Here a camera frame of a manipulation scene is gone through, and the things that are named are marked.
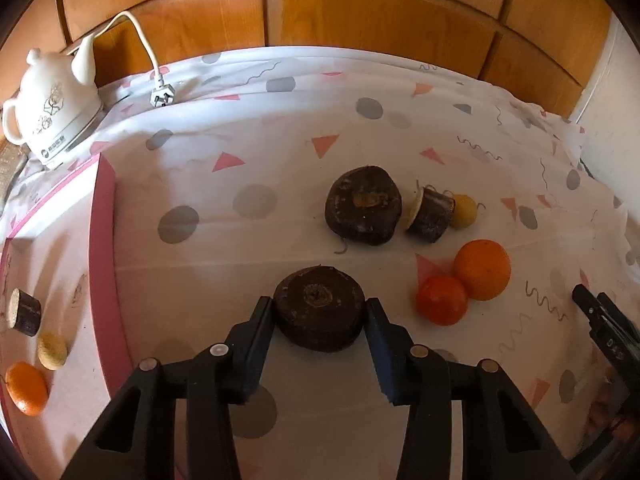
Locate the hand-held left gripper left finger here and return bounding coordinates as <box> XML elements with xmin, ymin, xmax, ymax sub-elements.
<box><xmin>60</xmin><ymin>296</ymin><xmax>275</xmax><ymax>480</ymax></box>

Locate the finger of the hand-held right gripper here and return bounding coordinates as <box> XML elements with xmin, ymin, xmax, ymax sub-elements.
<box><xmin>571</xmin><ymin>284</ymin><xmax>640</xmax><ymax>376</ymax></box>

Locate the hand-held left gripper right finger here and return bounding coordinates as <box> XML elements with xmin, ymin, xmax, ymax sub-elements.
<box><xmin>364</xmin><ymin>297</ymin><xmax>578</xmax><ymax>480</ymax></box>

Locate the dark brown water chestnut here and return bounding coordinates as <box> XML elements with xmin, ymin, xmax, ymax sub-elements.
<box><xmin>324</xmin><ymin>165</ymin><xmax>403</xmax><ymax>247</ymax></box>
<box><xmin>273</xmin><ymin>266</ymin><xmax>367</xmax><ymax>352</ymax></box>

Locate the red tomato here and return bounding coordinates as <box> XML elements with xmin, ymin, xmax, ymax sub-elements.
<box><xmin>416</xmin><ymin>274</ymin><xmax>470</xmax><ymax>326</ymax></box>

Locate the stemless orange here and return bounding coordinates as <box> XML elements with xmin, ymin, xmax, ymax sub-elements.
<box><xmin>454</xmin><ymin>240</ymin><xmax>512</xmax><ymax>302</ymax></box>

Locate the dark sugarcane piece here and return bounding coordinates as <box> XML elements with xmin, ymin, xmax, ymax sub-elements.
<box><xmin>404</xmin><ymin>185</ymin><xmax>456</xmax><ymax>244</ymax></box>
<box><xmin>7</xmin><ymin>288</ymin><xmax>42</xmax><ymax>337</ymax></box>

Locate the pale yellow potato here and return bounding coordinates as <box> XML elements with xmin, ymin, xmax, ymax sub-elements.
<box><xmin>450</xmin><ymin>195</ymin><xmax>477</xmax><ymax>230</ymax></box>

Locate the small round longan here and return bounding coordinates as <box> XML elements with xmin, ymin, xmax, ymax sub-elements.
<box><xmin>37</xmin><ymin>331</ymin><xmax>68</xmax><ymax>371</ymax></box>

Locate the pink cardboard box tray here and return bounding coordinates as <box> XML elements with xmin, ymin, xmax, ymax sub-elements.
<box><xmin>0</xmin><ymin>152</ymin><xmax>136</xmax><ymax>466</ymax></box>

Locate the orange with long stem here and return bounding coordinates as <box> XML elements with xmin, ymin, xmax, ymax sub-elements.
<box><xmin>5</xmin><ymin>361</ymin><xmax>50</xmax><ymax>417</ymax></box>

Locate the white patterned tablecloth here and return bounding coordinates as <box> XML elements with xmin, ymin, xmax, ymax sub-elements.
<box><xmin>10</xmin><ymin>46</ymin><xmax>640</xmax><ymax>480</ymax></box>

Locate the white ceramic electric kettle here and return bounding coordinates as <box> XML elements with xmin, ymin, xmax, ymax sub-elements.
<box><xmin>2</xmin><ymin>35</ymin><xmax>106</xmax><ymax>170</ymax></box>

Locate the white power cord with plug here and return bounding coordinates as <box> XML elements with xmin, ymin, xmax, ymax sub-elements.
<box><xmin>65</xmin><ymin>10</ymin><xmax>177</xmax><ymax>108</ymax></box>

